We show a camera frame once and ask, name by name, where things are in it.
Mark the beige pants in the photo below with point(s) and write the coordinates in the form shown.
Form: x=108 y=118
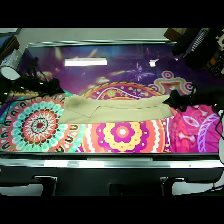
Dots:
x=116 y=111

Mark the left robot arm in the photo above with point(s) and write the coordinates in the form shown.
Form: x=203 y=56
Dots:
x=23 y=84

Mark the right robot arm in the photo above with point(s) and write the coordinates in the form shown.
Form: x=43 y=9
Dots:
x=200 y=96

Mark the silver frame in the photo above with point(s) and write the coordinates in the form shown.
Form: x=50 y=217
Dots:
x=110 y=163

